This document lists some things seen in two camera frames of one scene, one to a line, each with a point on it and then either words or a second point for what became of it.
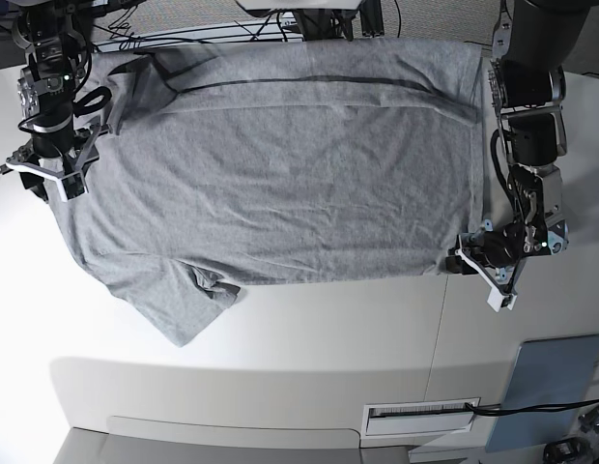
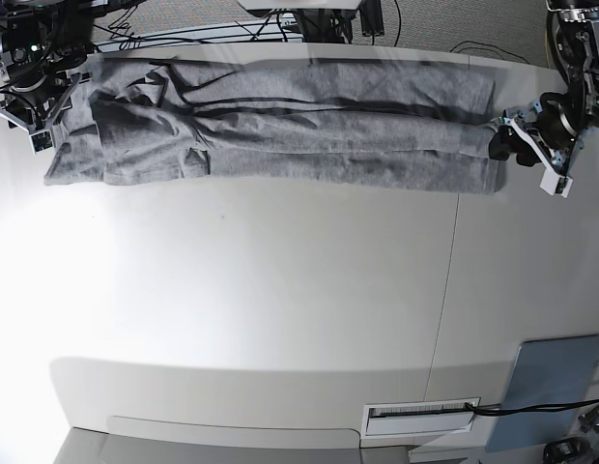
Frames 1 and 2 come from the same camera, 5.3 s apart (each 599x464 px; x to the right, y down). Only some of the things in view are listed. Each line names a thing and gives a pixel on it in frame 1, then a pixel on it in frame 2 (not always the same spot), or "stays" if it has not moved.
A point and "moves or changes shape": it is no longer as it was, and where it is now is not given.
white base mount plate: [328, 5] stays
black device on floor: [565, 451] stays
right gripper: [63, 154] -> [38, 107]
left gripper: [499, 250] -> [553, 123]
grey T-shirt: [270, 162] moves or changes shape
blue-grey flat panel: [547, 371] stays
